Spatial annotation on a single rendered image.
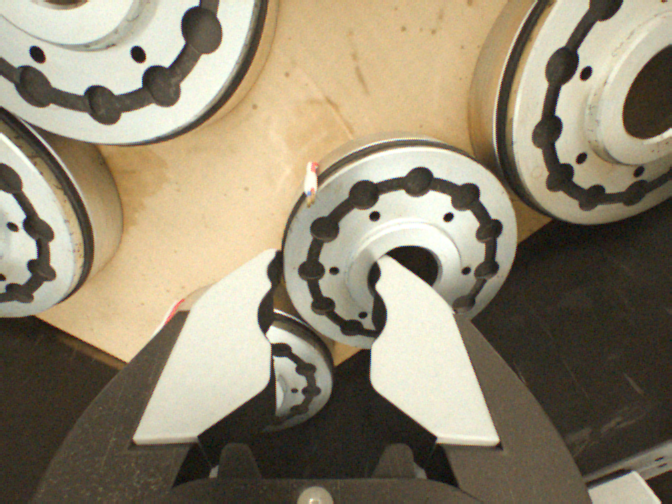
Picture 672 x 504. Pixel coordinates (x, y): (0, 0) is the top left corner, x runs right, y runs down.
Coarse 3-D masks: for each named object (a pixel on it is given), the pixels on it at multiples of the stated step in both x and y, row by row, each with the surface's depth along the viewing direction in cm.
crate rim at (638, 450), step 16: (640, 432) 8; (656, 432) 8; (608, 448) 8; (624, 448) 8; (640, 448) 8; (656, 448) 8; (576, 464) 9; (592, 464) 8; (608, 464) 8; (624, 464) 8; (640, 464) 8; (592, 480) 9
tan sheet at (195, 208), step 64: (320, 0) 10; (384, 0) 10; (448, 0) 10; (320, 64) 11; (384, 64) 11; (448, 64) 11; (256, 128) 12; (320, 128) 12; (384, 128) 12; (448, 128) 12; (128, 192) 13; (192, 192) 13; (256, 192) 13; (128, 256) 14; (192, 256) 15; (64, 320) 16; (128, 320) 17
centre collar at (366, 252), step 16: (384, 224) 11; (400, 224) 10; (416, 224) 10; (432, 224) 11; (368, 240) 11; (384, 240) 11; (400, 240) 11; (416, 240) 11; (432, 240) 11; (448, 240) 11; (352, 256) 11; (368, 256) 11; (448, 256) 11; (352, 272) 11; (368, 272) 11; (432, 272) 12; (448, 272) 12; (352, 288) 12; (368, 288) 12; (432, 288) 12; (448, 288) 12; (368, 304) 12
